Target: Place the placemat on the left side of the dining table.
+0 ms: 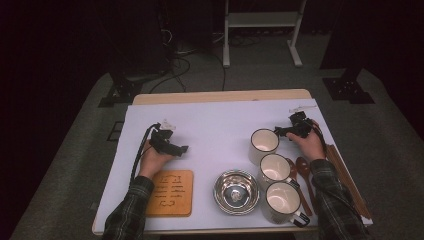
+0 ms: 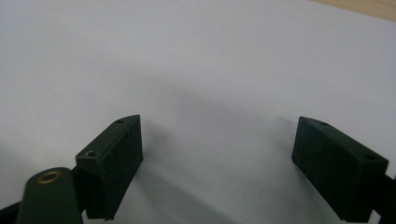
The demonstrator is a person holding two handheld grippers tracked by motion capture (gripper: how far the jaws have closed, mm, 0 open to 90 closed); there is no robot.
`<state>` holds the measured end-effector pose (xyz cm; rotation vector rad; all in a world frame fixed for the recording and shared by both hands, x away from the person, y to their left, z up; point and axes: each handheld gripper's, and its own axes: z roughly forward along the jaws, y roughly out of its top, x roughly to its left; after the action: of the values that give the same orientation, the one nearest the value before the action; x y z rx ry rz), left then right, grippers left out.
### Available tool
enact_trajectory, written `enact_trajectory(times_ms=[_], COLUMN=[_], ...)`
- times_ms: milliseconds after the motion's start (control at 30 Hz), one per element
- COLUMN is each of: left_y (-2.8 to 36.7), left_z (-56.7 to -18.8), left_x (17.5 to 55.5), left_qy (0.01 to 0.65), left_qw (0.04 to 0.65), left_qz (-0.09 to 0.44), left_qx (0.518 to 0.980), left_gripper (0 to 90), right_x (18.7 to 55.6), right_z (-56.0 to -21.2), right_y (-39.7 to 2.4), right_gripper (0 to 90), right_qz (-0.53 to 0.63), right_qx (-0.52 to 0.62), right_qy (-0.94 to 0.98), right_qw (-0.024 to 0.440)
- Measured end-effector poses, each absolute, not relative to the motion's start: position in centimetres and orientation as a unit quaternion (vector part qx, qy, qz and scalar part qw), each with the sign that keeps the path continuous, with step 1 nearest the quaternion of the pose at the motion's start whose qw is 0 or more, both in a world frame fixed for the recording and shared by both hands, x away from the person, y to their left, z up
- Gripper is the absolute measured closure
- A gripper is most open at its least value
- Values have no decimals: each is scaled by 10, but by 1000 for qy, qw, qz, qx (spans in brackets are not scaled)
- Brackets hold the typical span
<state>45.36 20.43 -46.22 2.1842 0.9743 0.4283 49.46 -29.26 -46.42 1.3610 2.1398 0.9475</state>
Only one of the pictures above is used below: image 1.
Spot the brown wooden spoon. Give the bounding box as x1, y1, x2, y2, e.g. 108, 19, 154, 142
285, 157, 314, 217
295, 156, 318, 214

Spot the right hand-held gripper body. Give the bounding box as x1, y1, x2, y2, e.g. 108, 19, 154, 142
288, 105, 318, 139

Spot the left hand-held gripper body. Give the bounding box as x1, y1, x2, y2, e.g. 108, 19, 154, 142
148, 119, 177, 156

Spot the stainless steel bowl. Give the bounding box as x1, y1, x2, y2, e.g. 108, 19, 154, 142
213, 169, 261, 216

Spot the person's left hand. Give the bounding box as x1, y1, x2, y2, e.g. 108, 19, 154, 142
138, 141, 174, 180

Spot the white metal stand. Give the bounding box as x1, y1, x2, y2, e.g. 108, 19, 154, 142
222, 0, 308, 69

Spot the white mug with black rim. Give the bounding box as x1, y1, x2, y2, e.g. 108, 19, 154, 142
248, 127, 282, 167
261, 181, 311, 229
256, 153, 301, 192

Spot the black metal stand base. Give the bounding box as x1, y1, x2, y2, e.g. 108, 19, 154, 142
322, 68, 376, 105
98, 74, 144, 108

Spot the bamboo trivet with cutouts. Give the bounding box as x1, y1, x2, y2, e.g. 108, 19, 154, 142
145, 169, 194, 218

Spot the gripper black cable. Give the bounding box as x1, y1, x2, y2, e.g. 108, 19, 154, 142
311, 119, 329, 158
129, 123, 162, 183

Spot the black floor cable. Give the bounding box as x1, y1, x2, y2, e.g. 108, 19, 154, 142
213, 53, 228, 92

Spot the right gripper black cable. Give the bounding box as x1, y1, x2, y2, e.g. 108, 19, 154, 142
311, 119, 329, 158

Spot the person's right hand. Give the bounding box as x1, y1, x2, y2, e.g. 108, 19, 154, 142
286, 127, 327, 163

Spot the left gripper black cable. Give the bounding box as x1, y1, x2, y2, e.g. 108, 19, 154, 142
129, 123, 162, 183

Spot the brown wooden chopstick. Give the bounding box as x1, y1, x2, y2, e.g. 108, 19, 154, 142
324, 143, 368, 220
328, 143, 372, 219

